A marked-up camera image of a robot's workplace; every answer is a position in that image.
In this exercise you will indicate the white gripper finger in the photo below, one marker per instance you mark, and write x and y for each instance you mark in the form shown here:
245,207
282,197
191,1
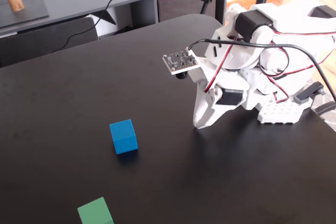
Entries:
215,115
203,103

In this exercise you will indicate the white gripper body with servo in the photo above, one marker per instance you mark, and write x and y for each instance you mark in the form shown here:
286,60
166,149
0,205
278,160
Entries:
229,98

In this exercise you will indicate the green cube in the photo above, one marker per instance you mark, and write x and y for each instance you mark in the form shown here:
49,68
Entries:
94,212

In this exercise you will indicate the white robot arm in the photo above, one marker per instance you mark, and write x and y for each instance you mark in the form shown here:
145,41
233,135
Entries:
283,16

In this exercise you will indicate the blue cube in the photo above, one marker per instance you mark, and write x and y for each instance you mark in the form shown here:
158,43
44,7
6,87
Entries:
123,137

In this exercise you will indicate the grey black table clamp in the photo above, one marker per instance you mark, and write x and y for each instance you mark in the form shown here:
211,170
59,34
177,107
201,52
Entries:
307,94

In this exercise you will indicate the dark storage bin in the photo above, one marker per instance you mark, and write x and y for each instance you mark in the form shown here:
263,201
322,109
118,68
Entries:
181,7

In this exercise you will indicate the black box beside shelf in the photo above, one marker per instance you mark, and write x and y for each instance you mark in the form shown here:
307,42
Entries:
39,43

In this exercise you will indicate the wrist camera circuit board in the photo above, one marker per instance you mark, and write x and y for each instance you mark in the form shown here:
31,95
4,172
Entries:
179,61

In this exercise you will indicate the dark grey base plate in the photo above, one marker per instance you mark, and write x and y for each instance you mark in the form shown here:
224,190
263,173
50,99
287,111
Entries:
29,9

